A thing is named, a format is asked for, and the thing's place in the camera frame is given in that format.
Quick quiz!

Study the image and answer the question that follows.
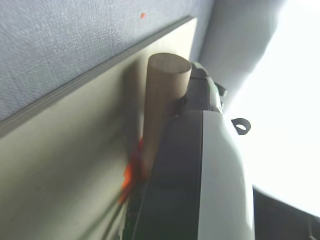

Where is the wooden rolling pin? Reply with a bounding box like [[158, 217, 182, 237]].
[[139, 52, 193, 178]]

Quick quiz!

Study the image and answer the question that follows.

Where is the orange clay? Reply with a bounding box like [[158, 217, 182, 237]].
[[117, 137, 146, 206]]

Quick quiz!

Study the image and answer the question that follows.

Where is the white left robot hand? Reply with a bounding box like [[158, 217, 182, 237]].
[[119, 61, 256, 240]]

